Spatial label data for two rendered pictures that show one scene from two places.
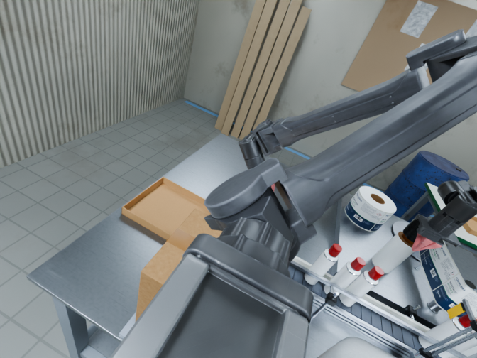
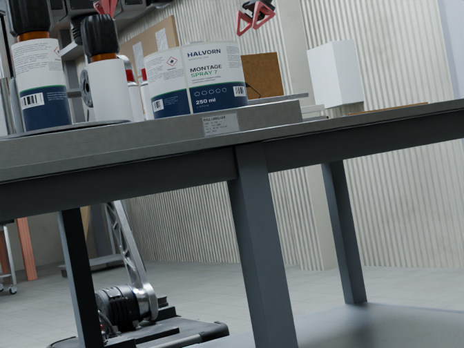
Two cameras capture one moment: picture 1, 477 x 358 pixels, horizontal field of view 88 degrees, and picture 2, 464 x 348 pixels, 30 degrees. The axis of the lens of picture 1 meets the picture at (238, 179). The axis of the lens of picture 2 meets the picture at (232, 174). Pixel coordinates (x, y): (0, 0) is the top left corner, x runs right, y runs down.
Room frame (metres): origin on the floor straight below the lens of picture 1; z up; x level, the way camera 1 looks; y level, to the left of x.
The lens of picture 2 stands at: (2.60, -1.80, 0.76)
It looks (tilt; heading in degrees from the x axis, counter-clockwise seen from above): 0 degrees down; 142
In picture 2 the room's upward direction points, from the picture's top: 10 degrees counter-clockwise
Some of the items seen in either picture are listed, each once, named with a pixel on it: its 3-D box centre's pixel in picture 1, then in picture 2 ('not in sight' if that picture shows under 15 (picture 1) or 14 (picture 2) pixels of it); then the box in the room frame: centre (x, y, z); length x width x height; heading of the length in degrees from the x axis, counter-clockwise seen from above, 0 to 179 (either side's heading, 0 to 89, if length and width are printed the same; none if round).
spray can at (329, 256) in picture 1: (323, 263); not in sight; (0.62, -0.39, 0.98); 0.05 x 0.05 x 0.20
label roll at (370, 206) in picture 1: (369, 208); (197, 85); (1.14, -0.72, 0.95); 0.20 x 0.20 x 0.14
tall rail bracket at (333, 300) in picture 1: (324, 299); not in sight; (0.53, -0.43, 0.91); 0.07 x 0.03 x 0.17; 169
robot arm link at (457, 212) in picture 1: (461, 207); not in sight; (0.60, -0.57, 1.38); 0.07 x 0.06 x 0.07; 171
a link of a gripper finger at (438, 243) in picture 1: (420, 238); (110, 10); (0.60, -0.55, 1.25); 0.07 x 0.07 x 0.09; 80
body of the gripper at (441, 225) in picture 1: (443, 224); not in sight; (0.60, -0.57, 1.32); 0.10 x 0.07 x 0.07; 80
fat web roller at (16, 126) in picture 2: (450, 296); (12, 118); (0.70, -0.94, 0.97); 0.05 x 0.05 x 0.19
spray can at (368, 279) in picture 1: (360, 286); (132, 107); (0.58, -0.53, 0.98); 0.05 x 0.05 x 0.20
